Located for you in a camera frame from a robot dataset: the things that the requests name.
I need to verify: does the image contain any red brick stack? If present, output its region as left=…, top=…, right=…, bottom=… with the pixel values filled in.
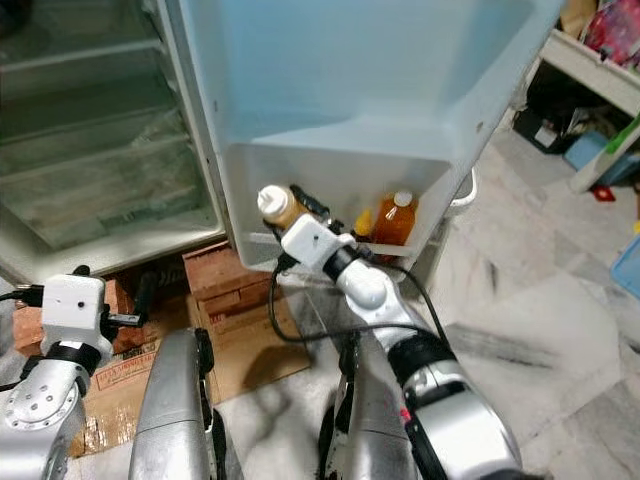
left=182, top=240, right=269, bottom=303

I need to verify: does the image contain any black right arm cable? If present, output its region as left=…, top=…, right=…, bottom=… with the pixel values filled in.
left=267, top=254, right=453, bottom=347

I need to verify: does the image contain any white fridge door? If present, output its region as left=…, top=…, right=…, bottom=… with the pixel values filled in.
left=160, top=0, right=566, bottom=273

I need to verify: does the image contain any small yellow bottle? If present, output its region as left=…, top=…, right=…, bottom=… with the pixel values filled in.
left=352, top=207, right=375, bottom=240

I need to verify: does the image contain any white fridge cabinet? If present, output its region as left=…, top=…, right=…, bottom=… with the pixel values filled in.
left=0, top=0, right=227, bottom=289

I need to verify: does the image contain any black bag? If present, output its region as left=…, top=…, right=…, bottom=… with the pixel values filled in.
left=510, top=64, right=607, bottom=157

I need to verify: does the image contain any amber bottle orange cap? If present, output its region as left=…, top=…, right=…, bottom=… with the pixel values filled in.
left=372, top=190, right=420, bottom=249

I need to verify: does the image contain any silver robot left leg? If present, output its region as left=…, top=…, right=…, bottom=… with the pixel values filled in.
left=128, top=326, right=223, bottom=480

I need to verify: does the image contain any clear fridge shelf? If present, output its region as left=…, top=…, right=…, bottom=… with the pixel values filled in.
left=0, top=128, right=201, bottom=191
left=0, top=36, right=163, bottom=77

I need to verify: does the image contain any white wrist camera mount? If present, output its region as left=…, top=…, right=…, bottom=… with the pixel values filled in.
left=39, top=274, right=110, bottom=355
left=280, top=212, right=347, bottom=272

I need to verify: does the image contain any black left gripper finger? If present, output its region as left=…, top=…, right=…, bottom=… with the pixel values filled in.
left=134, top=267, right=162, bottom=322

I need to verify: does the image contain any silver robot leg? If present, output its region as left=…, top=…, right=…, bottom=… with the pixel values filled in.
left=318, top=334, right=423, bottom=480
left=128, top=326, right=223, bottom=480

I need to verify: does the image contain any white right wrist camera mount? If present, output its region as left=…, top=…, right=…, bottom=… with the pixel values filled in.
left=280, top=212, right=347, bottom=272

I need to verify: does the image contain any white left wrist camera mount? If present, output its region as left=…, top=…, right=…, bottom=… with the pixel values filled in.
left=39, top=274, right=110, bottom=355

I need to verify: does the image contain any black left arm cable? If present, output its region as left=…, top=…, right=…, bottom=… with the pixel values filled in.
left=0, top=284, right=45, bottom=305

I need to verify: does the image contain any white wall shelf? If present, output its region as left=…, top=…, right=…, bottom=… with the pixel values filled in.
left=538, top=24, right=640, bottom=119

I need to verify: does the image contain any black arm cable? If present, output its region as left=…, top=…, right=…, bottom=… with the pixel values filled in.
left=267, top=254, right=453, bottom=347
left=0, top=284, right=45, bottom=305

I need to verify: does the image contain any blue plastic container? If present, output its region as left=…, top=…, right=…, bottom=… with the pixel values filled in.
left=609, top=234, right=640, bottom=300

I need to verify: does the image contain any red pink package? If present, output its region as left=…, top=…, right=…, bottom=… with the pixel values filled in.
left=584, top=0, right=640, bottom=67

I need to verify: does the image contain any silver robot right leg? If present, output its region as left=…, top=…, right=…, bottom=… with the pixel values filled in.
left=318, top=334, right=423, bottom=480

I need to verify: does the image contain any light blue box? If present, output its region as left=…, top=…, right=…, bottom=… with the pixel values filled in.
left=562, top=130, right=610, bottom=172

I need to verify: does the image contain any amber bottle white cap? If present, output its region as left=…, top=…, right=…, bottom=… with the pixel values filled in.
left=256, top=184, right=302, bottom=232

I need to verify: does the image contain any white bottle green cap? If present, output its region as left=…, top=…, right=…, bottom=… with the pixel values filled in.
left=568, top=114, right=640, bottom=194

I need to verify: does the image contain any flat brown cardboard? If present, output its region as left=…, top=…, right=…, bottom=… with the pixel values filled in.
left=78, top=298, right=313, bottom=459

